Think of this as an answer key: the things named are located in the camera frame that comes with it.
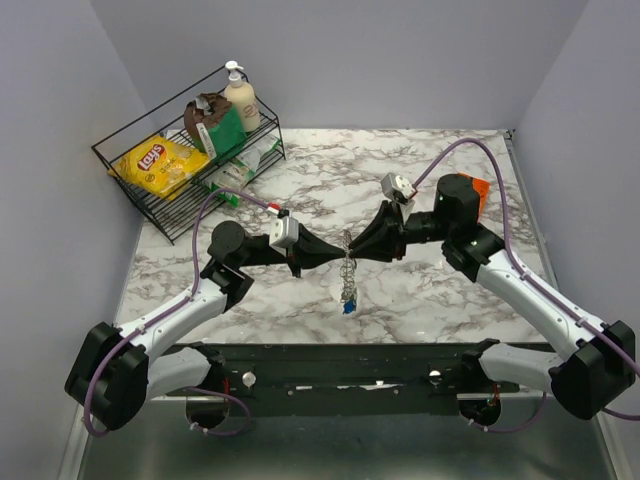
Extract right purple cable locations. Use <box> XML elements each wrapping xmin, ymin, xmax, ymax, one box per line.
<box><xmin>409</xmin><ymin>138</ymin><xmax>640</xmax><ymax>434</ymax></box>

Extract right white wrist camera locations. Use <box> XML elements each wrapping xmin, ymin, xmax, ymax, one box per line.
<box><xmin>380</xmin><ymin>173</ymin><xmax>417</xmax><ymax>204</ymax></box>

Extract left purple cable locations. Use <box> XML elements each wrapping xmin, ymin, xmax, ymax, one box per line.
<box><xmin>82</xmin><ymin>188</ymin><xmax>284</xmax><ymax>437</ymax></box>

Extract cream lotion pump bottle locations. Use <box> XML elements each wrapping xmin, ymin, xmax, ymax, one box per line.
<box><xmin>224</xmin><ymin>60</ymin><xmax>261</xmax><ymax>133</ymax></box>

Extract brown green snack bag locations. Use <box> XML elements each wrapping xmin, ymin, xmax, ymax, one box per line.
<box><xmin>183</xmin><ymin>93</ymin><xmax>247</xmax><ymax>162</ymax></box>

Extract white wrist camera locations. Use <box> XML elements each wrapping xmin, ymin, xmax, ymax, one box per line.
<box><xmin>269</xmin><ymin>210</ymin><xmax>300</xmax><ymax>249</ymax></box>
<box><xmin>380</xmin><ymin>173</ymin><xmax>417</xmax><ymax>204</ymax></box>

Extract purple cable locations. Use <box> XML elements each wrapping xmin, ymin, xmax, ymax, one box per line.
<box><xmin>409</xmin><ymin>138</ymin><xmax>640</xmax><ymax>434</ymax></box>
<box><xmin>82</xmin><ymin>188</ymin><xmax>284</xmax><ymax>437</ymax></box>

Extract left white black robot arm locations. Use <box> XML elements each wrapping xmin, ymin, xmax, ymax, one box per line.
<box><xmin>64</xmin><ymin>216</ymin><xmax>345</xmax><ymax>437</ymax></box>

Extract orange small box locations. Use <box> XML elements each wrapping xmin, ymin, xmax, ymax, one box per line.
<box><xmin>459</xmin><ymin>172</ymin><xmax>490</xmax><ymax>217</ymax></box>

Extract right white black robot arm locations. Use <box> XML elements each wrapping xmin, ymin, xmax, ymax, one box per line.
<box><xmin>349</xmin><ymin>174</ymin><xmax>635</xmax><ymax>420</ymax></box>

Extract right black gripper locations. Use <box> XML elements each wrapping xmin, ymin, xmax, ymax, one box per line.
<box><xmin>348</xmin><ymin>199</ymin><xmax>454</xmax><ymax>264</ymax></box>

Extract blue key tag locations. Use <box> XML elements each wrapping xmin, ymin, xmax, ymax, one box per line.
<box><xmin>343</xmin><ymin>299</ymin><xmax>357</xmax><ymax>314</ymax></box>

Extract yellow Lays chips bag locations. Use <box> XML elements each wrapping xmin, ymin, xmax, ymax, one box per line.
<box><xmin>108</xmin><ymin>135</ymin><xmax>210</xmax><ymax>201</ymax></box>

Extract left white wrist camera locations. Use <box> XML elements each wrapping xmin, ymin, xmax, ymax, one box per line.
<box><xmin>269</xmin><ymin>210</ymin><xmax>300</xmax><ymax>249</ymax></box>

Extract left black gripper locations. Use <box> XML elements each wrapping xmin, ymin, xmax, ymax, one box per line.
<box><xmin>238</xmin><ymin>223</ymin><xmax>346</xmax><ymax>278</ymax></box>

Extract black wire rack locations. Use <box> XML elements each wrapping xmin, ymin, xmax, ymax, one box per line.
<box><xmin>91</xmin><ymin>61</ymin><xmax>286</xmax><ymax>242</ymax></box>

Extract white green snack bag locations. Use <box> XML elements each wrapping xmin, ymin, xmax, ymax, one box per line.
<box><xmin>202</xmin><ymin>133</ymin><xmax>281</xmax><ymax>192</ymax></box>

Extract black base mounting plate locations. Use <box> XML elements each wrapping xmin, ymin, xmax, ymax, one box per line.
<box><xmin>187</xmin><ymin>342</ymin><xmax>522</xmax><ymax>418</ymax></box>

